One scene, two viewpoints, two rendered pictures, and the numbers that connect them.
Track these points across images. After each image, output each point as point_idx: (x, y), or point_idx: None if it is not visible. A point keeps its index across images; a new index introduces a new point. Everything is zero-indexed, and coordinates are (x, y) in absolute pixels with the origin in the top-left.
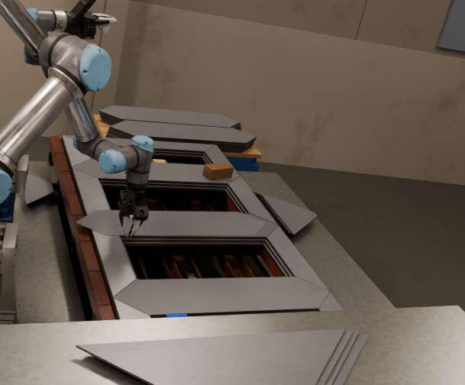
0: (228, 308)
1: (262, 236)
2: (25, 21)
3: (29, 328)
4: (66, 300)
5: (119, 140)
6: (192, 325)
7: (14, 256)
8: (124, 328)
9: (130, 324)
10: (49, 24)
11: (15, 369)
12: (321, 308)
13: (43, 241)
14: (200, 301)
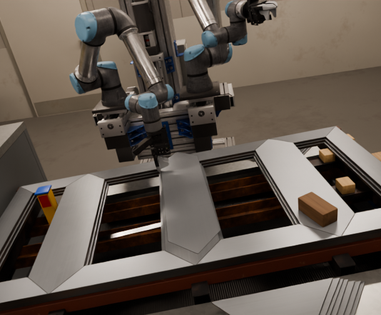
0: (56, 218)
1: (166, 246)
2: (193, 7)
3: (14, 128)
4: (141, 184)
5: (358, 149)
6: None
7: (101, 129)
8: None
9: None
10: (233, 12)
11: None
12: (27, 279)
13: (209, 167)
14: (70, 205)
